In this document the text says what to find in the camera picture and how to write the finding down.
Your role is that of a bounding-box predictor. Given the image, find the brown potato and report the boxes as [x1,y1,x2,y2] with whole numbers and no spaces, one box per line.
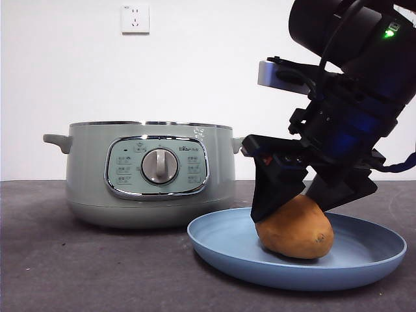
[255,194,335,260]

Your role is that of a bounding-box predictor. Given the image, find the blue round plate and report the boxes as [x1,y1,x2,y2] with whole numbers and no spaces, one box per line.
[187,207,408,292]

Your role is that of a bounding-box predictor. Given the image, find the pale green electric steamer pot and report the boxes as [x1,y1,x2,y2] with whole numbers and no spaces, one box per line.
[42,120,248,229]

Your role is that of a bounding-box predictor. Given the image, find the dark blue braided cable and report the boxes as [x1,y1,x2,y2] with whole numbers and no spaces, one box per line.
[382,151,416,173]

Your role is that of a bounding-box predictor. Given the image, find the thin black cable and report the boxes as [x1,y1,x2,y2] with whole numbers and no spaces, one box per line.
[313,0,361,98]

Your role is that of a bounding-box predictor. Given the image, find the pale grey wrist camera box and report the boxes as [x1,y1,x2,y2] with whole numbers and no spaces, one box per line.
[258,55,318,96]

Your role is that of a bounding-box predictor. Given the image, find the white wall socket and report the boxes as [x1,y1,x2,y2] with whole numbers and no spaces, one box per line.
[121,4,151,35]

